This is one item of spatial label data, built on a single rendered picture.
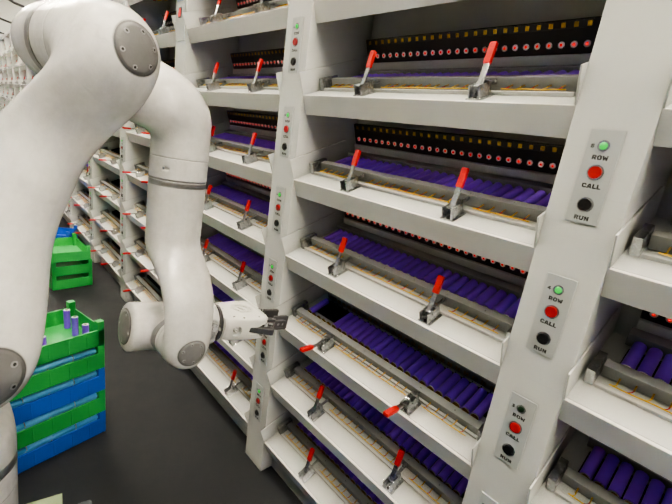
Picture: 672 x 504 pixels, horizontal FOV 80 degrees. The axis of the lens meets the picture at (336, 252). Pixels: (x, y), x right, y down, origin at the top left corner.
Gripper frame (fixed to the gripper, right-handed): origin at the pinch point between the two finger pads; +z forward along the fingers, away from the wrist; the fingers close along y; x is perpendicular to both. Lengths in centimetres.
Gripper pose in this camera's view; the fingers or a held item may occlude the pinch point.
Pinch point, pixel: (274, 319)
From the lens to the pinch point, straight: 92.6
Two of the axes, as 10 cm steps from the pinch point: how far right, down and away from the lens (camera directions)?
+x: -2.6, 9.5, 1.5
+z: 7.0, 0.8, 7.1
